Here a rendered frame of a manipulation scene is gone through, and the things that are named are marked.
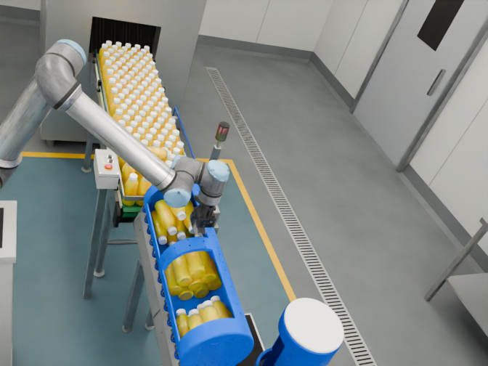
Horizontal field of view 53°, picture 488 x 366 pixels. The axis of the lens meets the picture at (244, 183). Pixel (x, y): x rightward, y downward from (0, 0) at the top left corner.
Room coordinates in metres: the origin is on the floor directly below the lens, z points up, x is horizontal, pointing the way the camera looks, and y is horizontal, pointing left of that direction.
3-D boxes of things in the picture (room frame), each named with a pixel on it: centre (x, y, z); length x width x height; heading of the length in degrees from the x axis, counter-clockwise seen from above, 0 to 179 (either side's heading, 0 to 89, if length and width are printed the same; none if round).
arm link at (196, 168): (1.49, 0.22, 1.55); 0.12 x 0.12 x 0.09; 8
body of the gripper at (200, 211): (1.51, 0.10, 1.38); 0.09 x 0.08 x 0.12; 31
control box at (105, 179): (1.92, 0.69, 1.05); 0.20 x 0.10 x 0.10; 31
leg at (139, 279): (1.80, 0.36, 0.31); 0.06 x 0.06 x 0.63; 31
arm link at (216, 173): (1.52, 0.11, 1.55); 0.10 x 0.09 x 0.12; 98
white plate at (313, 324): (1.46, -0.51, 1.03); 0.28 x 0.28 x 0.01
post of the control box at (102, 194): (1.92, 0.69, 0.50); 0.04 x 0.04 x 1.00; 31
